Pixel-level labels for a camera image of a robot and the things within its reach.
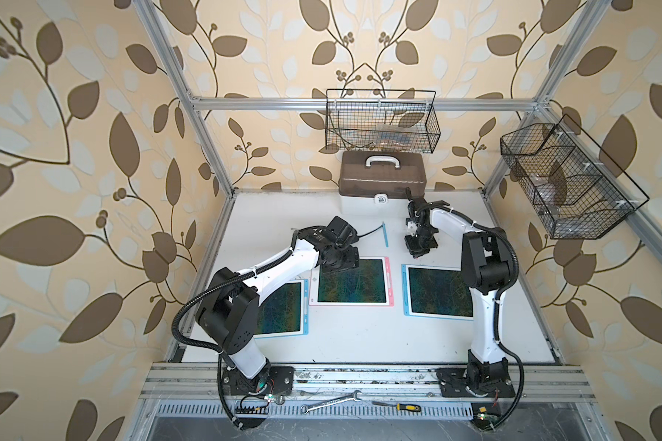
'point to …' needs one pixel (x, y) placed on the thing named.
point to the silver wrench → (352, 397)
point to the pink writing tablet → (369, 285)
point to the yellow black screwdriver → (400, 406)
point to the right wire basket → (575, 189)
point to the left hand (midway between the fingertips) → (350, 262)
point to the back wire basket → (395, 120)
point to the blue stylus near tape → (385, 233)
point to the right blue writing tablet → (433, 291)
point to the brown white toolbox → (375, 183)
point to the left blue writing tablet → (284, 311)
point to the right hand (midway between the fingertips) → (416, 255)
